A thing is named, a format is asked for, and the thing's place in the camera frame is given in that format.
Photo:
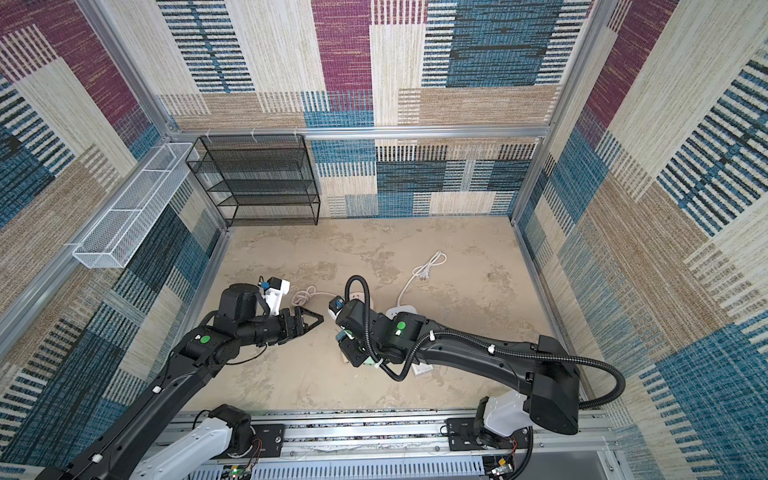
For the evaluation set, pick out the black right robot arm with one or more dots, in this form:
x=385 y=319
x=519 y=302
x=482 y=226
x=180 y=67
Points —
x=544 y=385

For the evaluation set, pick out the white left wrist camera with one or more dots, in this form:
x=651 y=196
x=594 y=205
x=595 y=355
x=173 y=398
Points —
x=272 y=292

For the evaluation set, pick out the white usb charger plug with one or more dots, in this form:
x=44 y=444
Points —
x=421 y=369

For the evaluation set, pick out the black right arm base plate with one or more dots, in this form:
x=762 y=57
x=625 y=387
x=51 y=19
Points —
x=467 y=434

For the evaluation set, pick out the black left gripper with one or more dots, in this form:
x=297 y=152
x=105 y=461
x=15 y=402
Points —
x=298 y=322

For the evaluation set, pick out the black wire shelf rack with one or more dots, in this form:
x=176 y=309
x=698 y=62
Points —
x=257 y=180

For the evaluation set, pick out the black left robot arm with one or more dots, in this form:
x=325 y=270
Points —
x=243 y=318

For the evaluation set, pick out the white square power strip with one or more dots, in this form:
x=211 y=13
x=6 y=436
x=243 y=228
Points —
x=394 y=311

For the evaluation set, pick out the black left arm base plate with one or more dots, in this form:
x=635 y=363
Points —
x=266 y=441

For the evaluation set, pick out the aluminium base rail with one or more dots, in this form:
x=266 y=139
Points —
x=372 y=444

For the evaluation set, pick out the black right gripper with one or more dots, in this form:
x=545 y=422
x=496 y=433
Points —
x=347 y=344

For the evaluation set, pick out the white mesh wall basket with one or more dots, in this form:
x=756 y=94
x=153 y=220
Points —
x=114 y=239

